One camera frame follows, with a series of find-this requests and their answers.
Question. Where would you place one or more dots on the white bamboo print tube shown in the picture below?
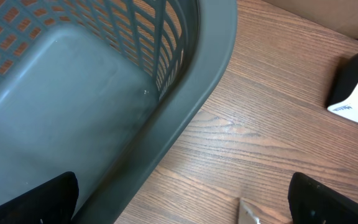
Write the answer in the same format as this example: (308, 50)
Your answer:
(245, 214)

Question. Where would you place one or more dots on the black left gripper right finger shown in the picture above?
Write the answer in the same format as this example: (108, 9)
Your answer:
(312, 202)

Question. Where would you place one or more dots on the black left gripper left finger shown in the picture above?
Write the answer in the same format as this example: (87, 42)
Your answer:
(53, 202)

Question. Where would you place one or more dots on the grey plastic shopping basket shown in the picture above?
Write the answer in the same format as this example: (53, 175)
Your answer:
(103, 89)

